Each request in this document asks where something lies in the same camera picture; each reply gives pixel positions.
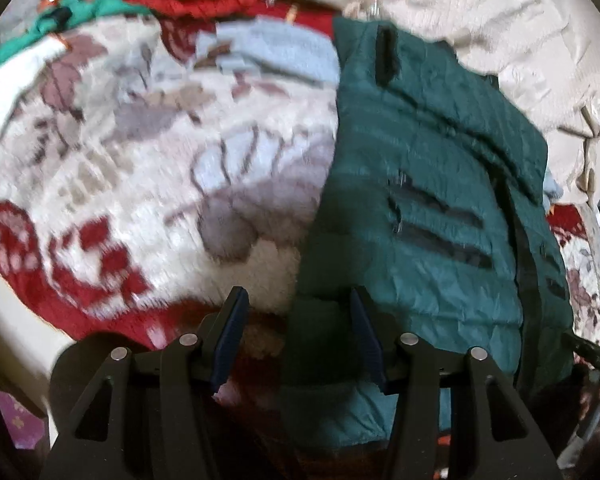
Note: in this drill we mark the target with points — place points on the green cloth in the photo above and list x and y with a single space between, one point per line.
95 10

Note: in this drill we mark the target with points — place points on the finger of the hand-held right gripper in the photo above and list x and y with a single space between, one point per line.
587 352

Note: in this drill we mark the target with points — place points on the floral red and white blanket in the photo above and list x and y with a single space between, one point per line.
145 160

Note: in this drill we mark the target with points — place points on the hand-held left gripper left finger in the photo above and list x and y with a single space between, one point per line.
229 340

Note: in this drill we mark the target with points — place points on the green quilted puffer jacket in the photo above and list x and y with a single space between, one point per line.
420 160

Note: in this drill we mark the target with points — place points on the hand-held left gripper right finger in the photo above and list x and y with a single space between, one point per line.
367 340

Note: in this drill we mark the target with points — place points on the pink floral cloth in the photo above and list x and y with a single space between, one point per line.
20 420

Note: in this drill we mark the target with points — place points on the beige embroidered bedspread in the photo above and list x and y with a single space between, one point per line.
505 25

